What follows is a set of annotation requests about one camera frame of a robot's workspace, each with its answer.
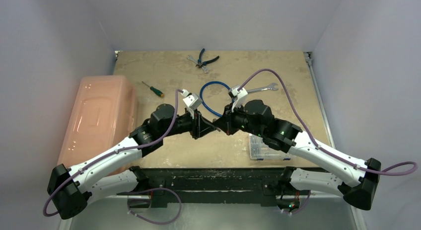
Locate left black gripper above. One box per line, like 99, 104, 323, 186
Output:
161, 107, 216, 140

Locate blue cable lock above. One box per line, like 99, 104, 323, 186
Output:
200, 81, 231, 117

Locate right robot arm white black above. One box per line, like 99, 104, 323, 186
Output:
213, 100, 381, 211

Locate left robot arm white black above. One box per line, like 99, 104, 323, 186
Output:
43, 104, 216, 220

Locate clear plastic screw box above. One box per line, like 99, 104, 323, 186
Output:
249, 134, 291, 161

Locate small silver wrench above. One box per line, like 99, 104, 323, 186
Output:
186, 55, 210, 74

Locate large silver open wrench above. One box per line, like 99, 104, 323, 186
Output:
247, 83, 278, 93

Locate pink plastic storage box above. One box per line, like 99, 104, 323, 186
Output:
58, 75, 138, 167

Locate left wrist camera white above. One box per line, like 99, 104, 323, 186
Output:
181, 89, 203, 113

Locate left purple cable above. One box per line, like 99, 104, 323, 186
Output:
43, 88, 185, 218

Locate green handled screwdriver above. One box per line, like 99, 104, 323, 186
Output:
142, 81, 164, 97

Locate blue handled pliers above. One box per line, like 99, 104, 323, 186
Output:
196, 48, 220, 69

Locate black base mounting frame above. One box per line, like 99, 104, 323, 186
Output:
117, 166, 340, 208

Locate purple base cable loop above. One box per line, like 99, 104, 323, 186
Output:
127, 188, 183, 226

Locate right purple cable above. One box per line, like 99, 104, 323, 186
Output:
237, 69, 419, 176

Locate aluminium rail frame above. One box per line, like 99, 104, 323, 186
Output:
303, 52, 336, 148

